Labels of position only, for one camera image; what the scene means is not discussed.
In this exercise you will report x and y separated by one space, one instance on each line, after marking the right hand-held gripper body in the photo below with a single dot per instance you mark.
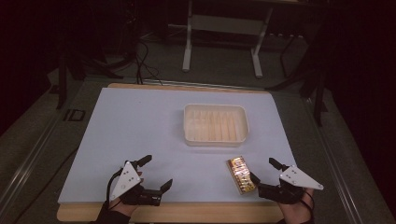
281 193

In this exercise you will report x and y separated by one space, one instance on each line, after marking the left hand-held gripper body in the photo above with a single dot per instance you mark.
126 180

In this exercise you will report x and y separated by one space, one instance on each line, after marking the shiny gold snack packet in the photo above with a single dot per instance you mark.
241 174

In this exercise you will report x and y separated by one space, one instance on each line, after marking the person's right hand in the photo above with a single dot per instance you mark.
295 213

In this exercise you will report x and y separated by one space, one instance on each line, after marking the person's left hand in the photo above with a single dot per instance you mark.
121 208

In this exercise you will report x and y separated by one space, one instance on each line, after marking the light blue table mat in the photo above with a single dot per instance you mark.
149 130

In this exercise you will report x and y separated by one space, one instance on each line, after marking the white plastic tray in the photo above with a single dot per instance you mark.
215 126

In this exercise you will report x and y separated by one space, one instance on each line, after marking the black metal stand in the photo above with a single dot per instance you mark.
317 90
62 77

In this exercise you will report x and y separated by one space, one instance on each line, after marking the black floor bracket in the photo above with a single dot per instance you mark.
74 114

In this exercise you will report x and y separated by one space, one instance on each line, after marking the white metal desk frame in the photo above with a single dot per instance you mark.
224 25

